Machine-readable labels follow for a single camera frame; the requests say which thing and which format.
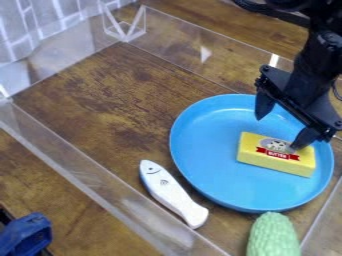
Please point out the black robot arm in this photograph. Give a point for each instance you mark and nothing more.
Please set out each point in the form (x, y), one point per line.
(319, 15)

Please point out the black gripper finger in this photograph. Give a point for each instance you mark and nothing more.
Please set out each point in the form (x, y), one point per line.
(263, 104)
(305, 138)

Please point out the clear acrylic enclosure wall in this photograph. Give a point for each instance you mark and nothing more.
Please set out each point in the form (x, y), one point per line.
(87, 108)

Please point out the blue round tray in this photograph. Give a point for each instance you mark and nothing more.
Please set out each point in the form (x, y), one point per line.
(203, 145)

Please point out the white wooden fish toy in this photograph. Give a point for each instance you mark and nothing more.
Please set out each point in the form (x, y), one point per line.
(167, 191)

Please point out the white checkered curtain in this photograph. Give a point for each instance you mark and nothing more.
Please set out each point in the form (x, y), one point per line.
(28, 21)

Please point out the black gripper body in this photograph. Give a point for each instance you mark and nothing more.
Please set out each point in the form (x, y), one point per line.
(301, 90)

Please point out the yellow butter brick toy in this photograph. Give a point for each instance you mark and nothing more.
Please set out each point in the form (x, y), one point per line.
(271, 153)

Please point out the blue clamp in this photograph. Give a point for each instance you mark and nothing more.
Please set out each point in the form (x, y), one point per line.
(26, 235)

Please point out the green bitter gourd toy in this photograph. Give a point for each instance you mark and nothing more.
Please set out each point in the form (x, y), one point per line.
(273, 236)

